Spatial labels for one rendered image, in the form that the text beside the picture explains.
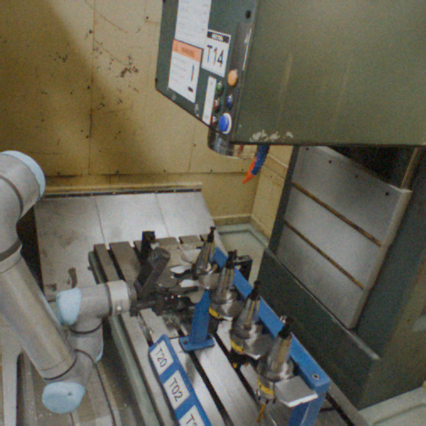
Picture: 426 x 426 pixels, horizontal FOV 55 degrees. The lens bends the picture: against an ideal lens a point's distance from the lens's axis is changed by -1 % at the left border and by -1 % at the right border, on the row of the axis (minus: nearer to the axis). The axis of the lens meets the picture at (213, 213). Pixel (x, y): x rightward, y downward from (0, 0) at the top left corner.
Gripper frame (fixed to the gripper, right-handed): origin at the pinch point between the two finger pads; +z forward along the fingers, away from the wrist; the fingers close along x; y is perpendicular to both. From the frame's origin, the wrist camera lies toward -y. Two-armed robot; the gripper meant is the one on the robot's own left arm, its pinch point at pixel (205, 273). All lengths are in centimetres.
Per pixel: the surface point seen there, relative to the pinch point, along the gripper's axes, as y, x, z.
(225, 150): -27.0, -14.0, 8.9
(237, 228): 61, -113, 81
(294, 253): 23, -32, 56
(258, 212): 52, -114, 94
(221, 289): -4.8, 12.3, -2.5
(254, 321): -5.0, 24.0, -0.8
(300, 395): -1.9, 40.2, -0.7
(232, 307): -2.1, 15.7, -1.0
